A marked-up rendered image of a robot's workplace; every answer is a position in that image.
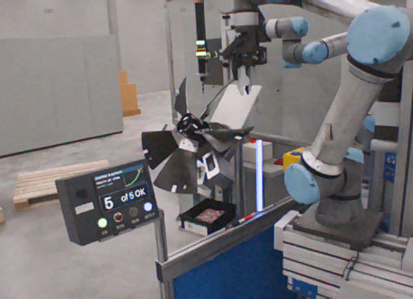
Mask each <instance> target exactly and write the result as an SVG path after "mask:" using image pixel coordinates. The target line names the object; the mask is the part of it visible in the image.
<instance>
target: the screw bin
mask: <svg viewBox="0 0 413 299"><path fill-rule="evenodd" d="M206 209H215V210H218V211H221V210H223V211H224V213H222V214H221V215H220V216H219V217H218V218H216V219H215V220H214V221H212V222H207V221H202V220H199V219H196V218H195V217H197V215H199V214H200V213H202V212H204V210H206ZM179 217H180V218H181V228H183V229H187V230H190V231H193V232H196V233H199V234H203V235H205V236H208V235H210V234H212V233H215V232H216V231H218V230H220V229H222V228H223V227H225V226H226V225H227V224H228V223H229V222H230V221H232V220H233V219H234V218H235V217H236V204H233V203H229V202H226V201H219V200H216V199H208V198H206V199H204V200H202V201H200V202H199V203H197V204H196V205H195V206H193V207H192V208H191V209H187V211H185V212H184V213H182V214H181V215H179Z"/></svg>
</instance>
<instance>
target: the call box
mask: <svg viewBox="0 0 413 299"><path fill-rule="evenodd" d="M293 151H298V152H300V154H302V153H303V152H304V147H301V148H299V149H296V150H293ZM293 151H291V152H288V153H286V154H283V171H284V172H285V171H286V169H287V168H288V167H289V166H290V165H292V164H296V163H297V162H298V161H299V159H300V155H299V154H297V155H295V154H292V152H293Z"/></svg>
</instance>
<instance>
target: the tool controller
mask: <svg viewBox="0 0 413 299"><path fill-rule="evenodd" d="M54 181H55V186H56V190H57V193H58V198H59V201H60V204H61V208H62V213H63V217H64V220H65V223H66V229H67V233H68V237H69V241H70V242H72V243H75V244H78V245H80V246H83V245H88V244H90V243H93V242H95V241H100V240H101V239H103V238H106V237H108V236H113V235H114V236H117V235H118V234H119V233H120V232H121V231H123V230H127V229H135V228H137V225H140V224H144V223H146V222H148V221H151V220H153V219H155V218H157V217H160V214H159V210H158V207H157V201H156V198H155V192H154V188H153V183H152V178H151V176H150V172H149V167H148V163H147V160H146V158H140V159H134V160H129V161H125V162H122V163H118V164H116V165H108V166H105V167H101V168H99V169H93V170H90V171H88V172H85V173H84V172H82V173H77V174H74V175H72V176H68V177H64V178H61V179H55V180H54ZM113 192H114V193H115V195H116V199H117V204H118V208H119V209H115V210H113V211H109V212H106V213H102V210H101V204H100V201H99V198H98V197H100V196H102V195H104V194H107V193H113ZM146 202H149V203H150V204H151V205H152V209H151V210H150V211H146V210H145V209H144V205H145V203H146ZM132 207H136V208H137V215H136V216H131V215H129V209H130V208H132ZM117 212H118V213H121V214H122V219H121V221H115V220H114V219H113V216H114V214H115V213H117ZM99 218H104V219H106V222H107V223H106V227H99V226H98V219H99Z"/></svg>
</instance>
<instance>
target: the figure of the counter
mask: <svg viewBox="0 0 413 299"><path fill-rule="evenodd" d="M98 198H99V201H100V204H101V210H102V213H106V212H109V211H113V210H115V209H119V208H118V204H117V199H116V195H115V193H114V192H113V193H107V194H104V195H102V196H100V197H98Z"/></svg>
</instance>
